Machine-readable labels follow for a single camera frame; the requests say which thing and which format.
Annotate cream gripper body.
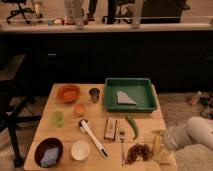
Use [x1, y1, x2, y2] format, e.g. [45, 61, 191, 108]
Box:
[150, 129, 174, 162]

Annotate dark red grape bunch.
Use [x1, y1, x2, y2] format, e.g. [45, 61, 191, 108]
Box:
[126, 144, 152, 164]

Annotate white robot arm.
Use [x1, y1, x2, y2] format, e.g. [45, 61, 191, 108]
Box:
[152, 117, 213, 162]

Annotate small metal cup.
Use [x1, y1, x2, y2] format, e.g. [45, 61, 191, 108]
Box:
[89, 88, 100, 103]

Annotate small orange cup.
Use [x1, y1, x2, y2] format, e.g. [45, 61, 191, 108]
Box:
[74, 104, 86, 116]

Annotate green plastic cup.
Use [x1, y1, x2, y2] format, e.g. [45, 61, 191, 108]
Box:
[51, 111, 64, 127]

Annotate yellow corn cob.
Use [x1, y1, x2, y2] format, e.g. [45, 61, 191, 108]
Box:
[152, 136, 161, 161]

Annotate metal fork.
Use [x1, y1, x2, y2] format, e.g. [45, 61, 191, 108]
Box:
[119, 129, 125, 167]

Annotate green chili pepper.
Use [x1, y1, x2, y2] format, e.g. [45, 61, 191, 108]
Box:
[125, 115, 138, 140]

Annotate green plastic tray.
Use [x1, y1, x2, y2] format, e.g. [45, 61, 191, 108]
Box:
[104, 78, 157, 113]

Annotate brown rectangular block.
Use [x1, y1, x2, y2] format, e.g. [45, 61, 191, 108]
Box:
[104, 118, 117, 141]

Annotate grey folded cloth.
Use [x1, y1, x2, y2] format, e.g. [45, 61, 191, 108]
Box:
[117, 91, 136, 105]

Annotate orange bowl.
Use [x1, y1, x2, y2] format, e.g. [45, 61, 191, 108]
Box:
[57, 85, 80, 103]

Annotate blue cloth in bowl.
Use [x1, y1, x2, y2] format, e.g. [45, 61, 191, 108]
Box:
[40, 147, 59, 167]

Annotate dark maroon bowl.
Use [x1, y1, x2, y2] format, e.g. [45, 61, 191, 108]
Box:
[34, 138, 63, 168]

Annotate black chair at left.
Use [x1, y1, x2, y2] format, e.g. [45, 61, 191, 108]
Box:
[0, 39, 43, 169]

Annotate black office chair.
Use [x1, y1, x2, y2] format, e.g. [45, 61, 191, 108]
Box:
[1, 0, 43, 24]

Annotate white handled kitchen tool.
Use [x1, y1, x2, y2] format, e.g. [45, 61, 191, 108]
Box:
[79, 119, 109, 159]

